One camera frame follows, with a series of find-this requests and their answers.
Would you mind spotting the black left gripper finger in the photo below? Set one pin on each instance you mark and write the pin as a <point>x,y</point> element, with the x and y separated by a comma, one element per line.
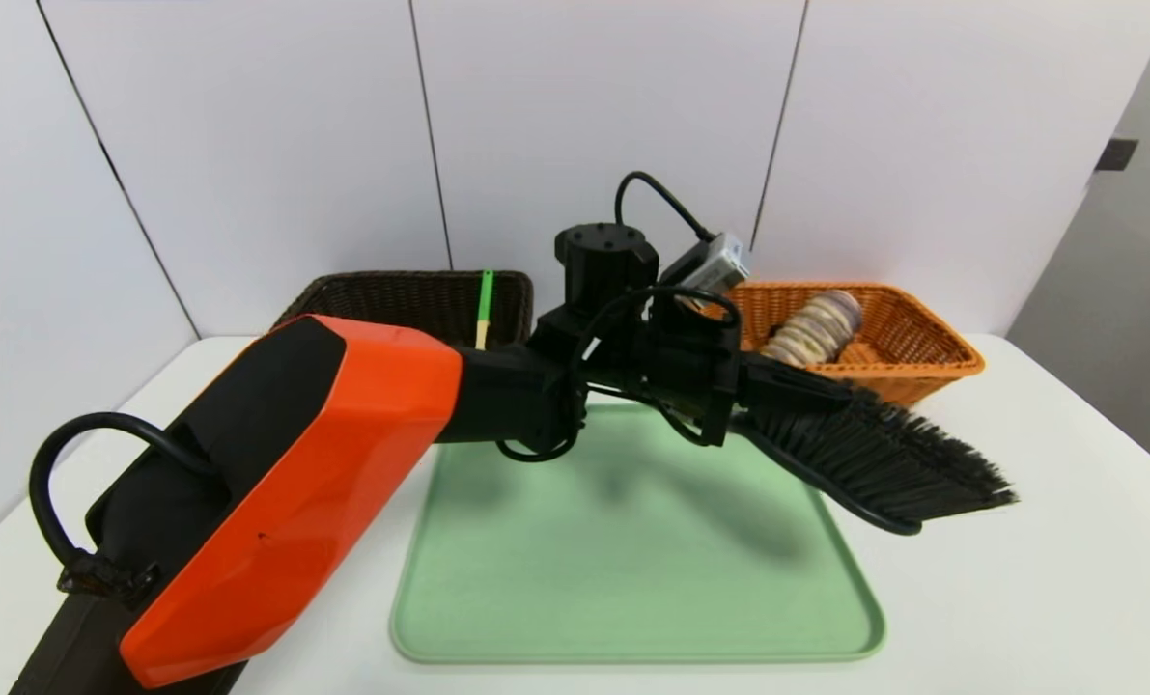
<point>787,381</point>

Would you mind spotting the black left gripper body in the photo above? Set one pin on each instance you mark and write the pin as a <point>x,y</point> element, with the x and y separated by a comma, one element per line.
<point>726,384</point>

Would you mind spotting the swirled purple bread roll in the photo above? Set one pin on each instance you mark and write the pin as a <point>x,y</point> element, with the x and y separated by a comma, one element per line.
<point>811,330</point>

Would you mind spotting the orange and black left arm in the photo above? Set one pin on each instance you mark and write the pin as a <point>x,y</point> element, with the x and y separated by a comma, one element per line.
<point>323,463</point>

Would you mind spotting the orange wicker basket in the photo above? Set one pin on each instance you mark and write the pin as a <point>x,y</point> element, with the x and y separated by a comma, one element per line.
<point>922,367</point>

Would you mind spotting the dark brown wicker basket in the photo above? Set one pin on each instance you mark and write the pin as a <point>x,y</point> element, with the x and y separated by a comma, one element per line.
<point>391,299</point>

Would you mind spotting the light green plastic tray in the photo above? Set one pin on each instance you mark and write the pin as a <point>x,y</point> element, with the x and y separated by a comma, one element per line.
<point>613,579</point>

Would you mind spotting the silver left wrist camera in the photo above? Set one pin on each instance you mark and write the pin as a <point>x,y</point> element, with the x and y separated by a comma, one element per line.
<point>724,263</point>

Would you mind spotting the dark wall bracket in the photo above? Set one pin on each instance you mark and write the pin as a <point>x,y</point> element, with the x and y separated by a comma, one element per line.
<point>1115,156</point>

